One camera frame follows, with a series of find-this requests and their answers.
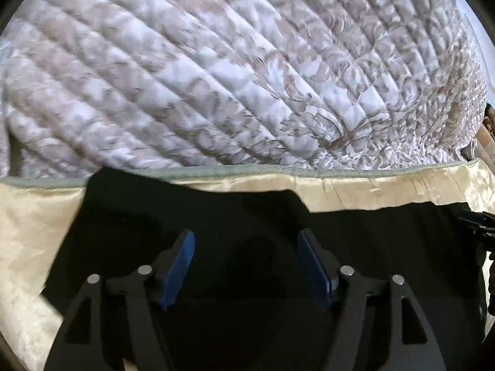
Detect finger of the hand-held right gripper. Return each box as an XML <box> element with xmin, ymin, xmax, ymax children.
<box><xmin>458</xmin><ymin>209</ymin><xmax>495</xmax><ymax>240</ymax></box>

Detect black pants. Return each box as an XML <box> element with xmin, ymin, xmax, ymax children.
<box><xmin>42</xmin><ymin>166</ymin><xmax>489</xmax><ymax>371</ymax></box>

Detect floral quilted blanket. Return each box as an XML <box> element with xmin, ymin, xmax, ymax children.
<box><xmin>0</xmin><ymin>0</ymin><xmax>489</xmax><ymax>180</ymax></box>

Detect dark object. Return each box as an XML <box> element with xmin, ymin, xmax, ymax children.
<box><xmin>483</xmin><ymin>104</ymin><xmax>495</xmax><ymax>140</ymax></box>

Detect golden satin sheet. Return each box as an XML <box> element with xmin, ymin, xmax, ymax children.
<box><xmin>0</xmin><ymin>160</ymin><xmax>495</xmax><ymax>360</ymax></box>

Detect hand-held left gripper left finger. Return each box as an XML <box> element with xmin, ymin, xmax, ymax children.
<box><xmin>44</xmin><ymin>229</ymin><xmax>196</xmax><ymax>371</ymax></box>

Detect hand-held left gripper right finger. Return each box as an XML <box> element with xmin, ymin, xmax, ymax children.
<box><xmin>297</xmin><ymin>228</ymin><xmax>453</xmax><ymax>371</ymax></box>

